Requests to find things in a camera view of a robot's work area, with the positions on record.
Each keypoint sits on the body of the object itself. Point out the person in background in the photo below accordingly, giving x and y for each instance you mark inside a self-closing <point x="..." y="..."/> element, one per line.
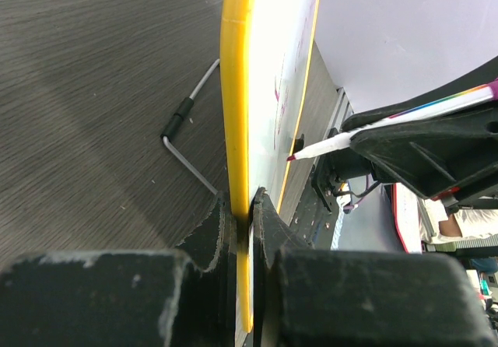
<point x="465" y="224"/>

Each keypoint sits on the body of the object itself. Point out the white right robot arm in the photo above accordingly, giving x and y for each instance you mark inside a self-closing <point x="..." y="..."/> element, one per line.
<point x="346" y="168"/>

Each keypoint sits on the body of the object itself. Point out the orange-framed whiteboard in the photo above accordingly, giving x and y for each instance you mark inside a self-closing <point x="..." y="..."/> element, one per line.
<point x="265" y="51"/>

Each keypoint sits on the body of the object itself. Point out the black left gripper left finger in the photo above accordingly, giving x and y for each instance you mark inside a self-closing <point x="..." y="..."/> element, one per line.
<point x="180" y="296"/>

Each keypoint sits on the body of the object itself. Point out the pink-capped whiteboard marker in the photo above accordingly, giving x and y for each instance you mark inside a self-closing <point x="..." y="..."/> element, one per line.
<point x="438" y="108"/>

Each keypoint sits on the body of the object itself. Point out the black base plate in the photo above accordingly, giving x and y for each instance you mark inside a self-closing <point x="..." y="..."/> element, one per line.
<point x="319" y="215"/>

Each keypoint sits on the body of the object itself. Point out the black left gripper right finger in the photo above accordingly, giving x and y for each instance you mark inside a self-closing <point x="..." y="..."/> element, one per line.
<point x="309" y="297"/>

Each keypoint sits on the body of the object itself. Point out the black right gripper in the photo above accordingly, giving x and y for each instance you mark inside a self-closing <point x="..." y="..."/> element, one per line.
<point x="483" y="74"/>

